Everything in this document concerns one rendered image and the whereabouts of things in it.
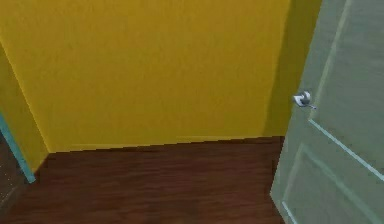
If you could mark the teal door frame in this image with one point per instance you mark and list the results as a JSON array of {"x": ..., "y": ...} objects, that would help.
[{"x": 16, "y": 151}]

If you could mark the pale green room door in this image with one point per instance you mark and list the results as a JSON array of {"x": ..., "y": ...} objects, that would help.
[{"x": 346, "y": 160}]

